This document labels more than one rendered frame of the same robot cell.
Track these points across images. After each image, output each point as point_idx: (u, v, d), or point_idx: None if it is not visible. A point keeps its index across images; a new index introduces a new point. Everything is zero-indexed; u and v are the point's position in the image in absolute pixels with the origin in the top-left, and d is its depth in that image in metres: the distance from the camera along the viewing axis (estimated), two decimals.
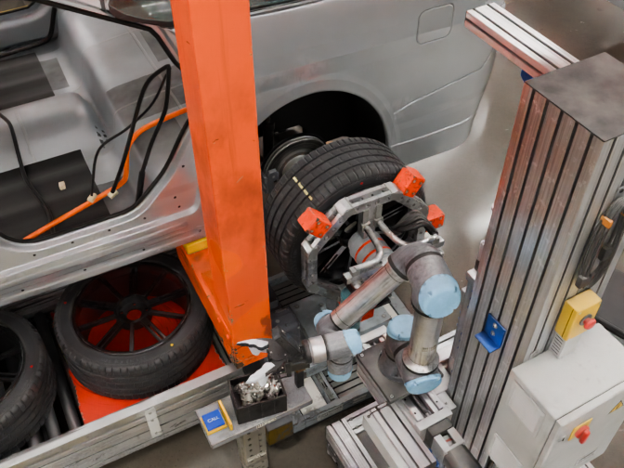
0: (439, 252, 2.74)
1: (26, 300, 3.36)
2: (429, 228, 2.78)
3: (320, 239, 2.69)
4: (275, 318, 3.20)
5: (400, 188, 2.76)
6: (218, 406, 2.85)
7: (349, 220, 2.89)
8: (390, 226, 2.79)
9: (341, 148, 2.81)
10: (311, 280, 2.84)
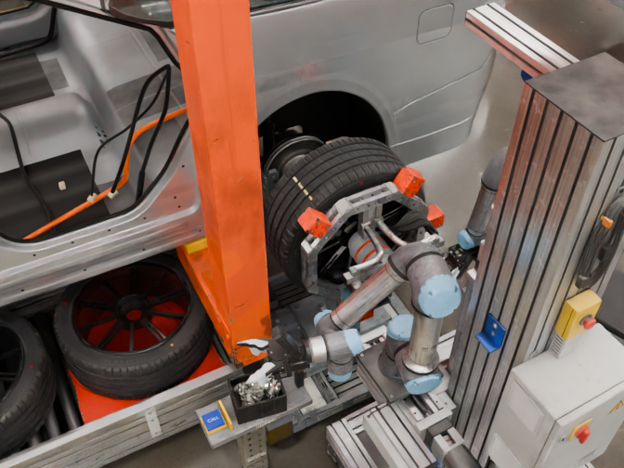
0: (439, 253, 2.74)
1: (26, 300, 3.36)
2: (429, 228, 2.78)
3: (320, 239, 2.69)
4: (275, 318, 3.20)
5: (400, 188, 2.76)
6: (218, 406, 2.85)
7: (349, 220, 2.89)
8: (390, 226, 2.79)
9: (341, 148, 2.81)
10: (311, 280, 2.84)
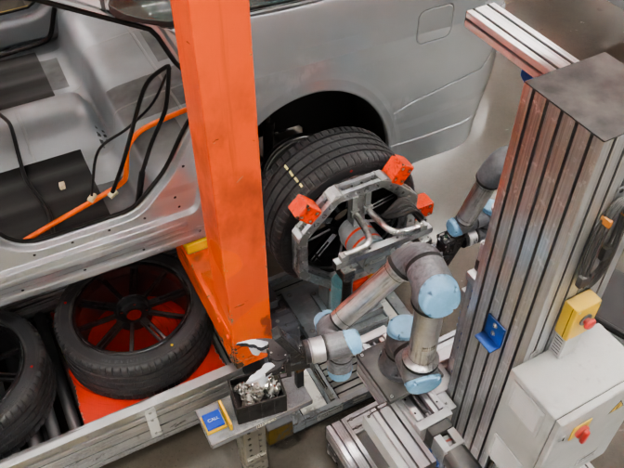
0: (427, 239, 2.78)
1: (26, 300, 3.36)
2: (417, 216, 2.83)
3: (310, 226, 2.74)
4: (275, 318, 3.20)
5: (389, 175, 2.80)
6: (218, 406, 2.85)
7: (340, 208, 2.94)
8: (379, 214, 2.84)
9: (331, 136, 2.86)
10: (302, 267, 2.89)
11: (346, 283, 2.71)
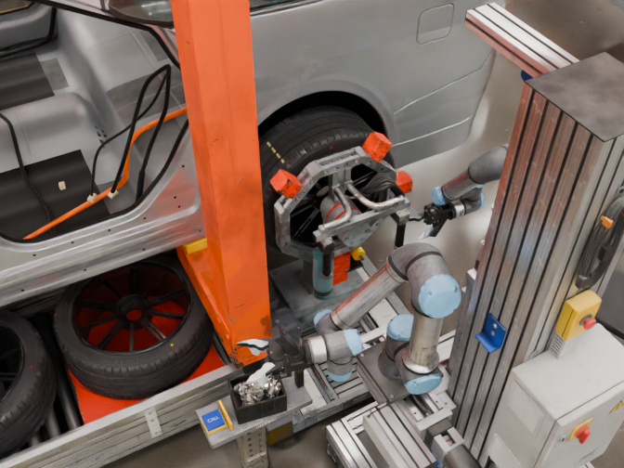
0: (405, 213, 2.88)
1: (26, 300, 3.36)
2: (396, 191, 2.93)
3: (292, 200, 2.84)
4: (275, 318, 3.20)
5: (368, 151, 2.90)
6: (218, 406, 2.85)
7: (321, 184, 3.04)
8: (358, 188, 2.94)
9: (312, 114, 2.96)
10: (284, 241, 2.98)
11: (326, 255, 2.81)
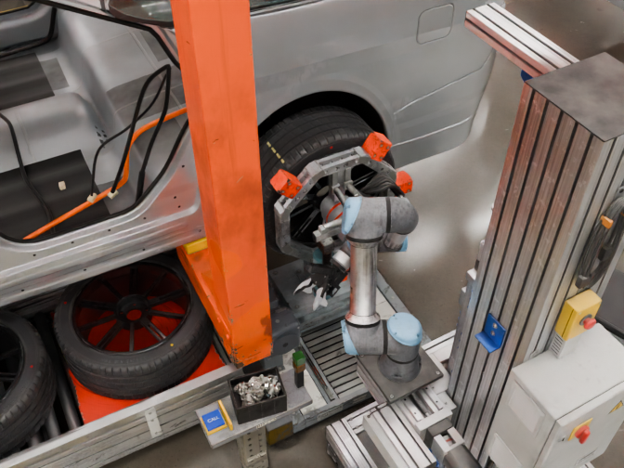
0: None
1: (26, 300, 3.36)
2: (396, 191, 2.93)
3: (292, 200, 2.84)
4: (275, 318, 3.20)
5: (368, 151, 2.90)
6: (218, 406, 2.85)
7: (321, 184, 3.04)
8: (358, 188, 2.94)
9: (312, 114, 2.96)
10: (284, 241, 2.98)
11: (326, 255, 2.81)
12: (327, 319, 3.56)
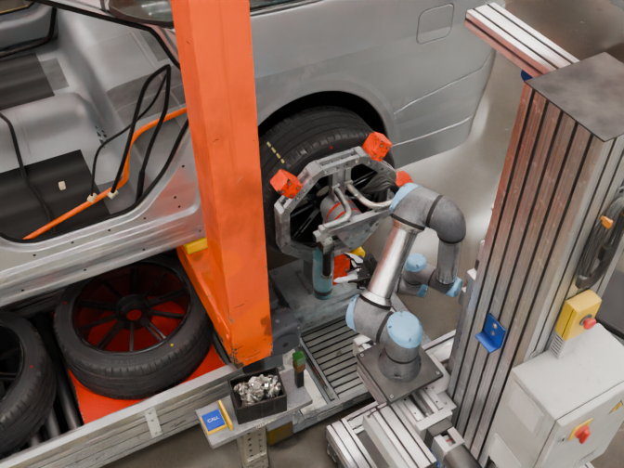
0: None
1: (26, 300, 3.36)
2: (396, 191, 2.93)
3: (292, 200, 2.84)
4: (275, 318, 3.20)
5: (368, 151, 2.90)
6: (218, 406, 2.85)
7: (321, 184, 3.04)
8: (358, 188, 2.94)
9: (312, 114, 2.96)
10: (284, 241, 2.98)
11: (326, 255, 2.81)
12: (327, 319, 3.56)
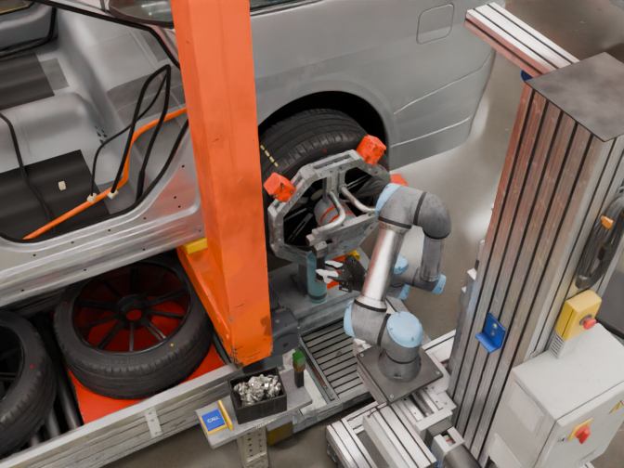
0: None
1: (26, 300, 3.36)
2: None
3: (285, 203, 2.83)
4: (275, 318, 3.20)
5: (362, 155, 2.89)
6: (218, 406, 2.85)
7: (315, 188, 3.02)
8: (353, 192, 2.92)
9: (305, 117, 2.95)
10: (278, 245, 2.97)
11: (319, 259, 2.79)
12: (328, 320, 3.56)
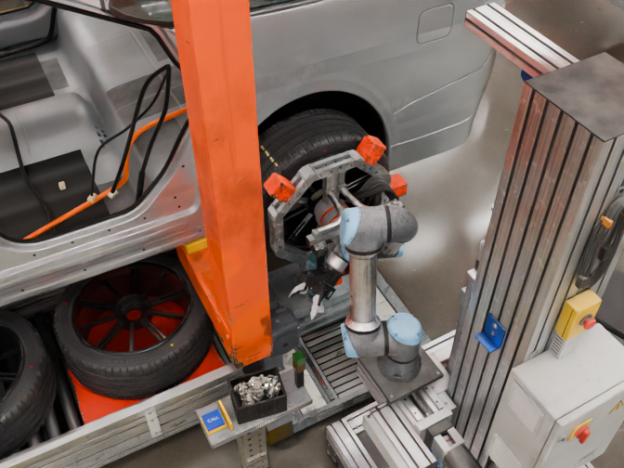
0: None
1: (26, 300, 3.36)
2: (390, 195, 2.91)
3: (285, 203, 2.83)
4: (275, 318, 3.20)
5: (362, 155, 2.89)
6: (218, 406, 2.85)
7: (315, 188, 3.02)
8: (353, 192, 2.92)
9: (305, 117, 2.95)
10: (278, 245, 2.97)
11: (319, 259, 2.79)
12: (328, 320, 3.56)
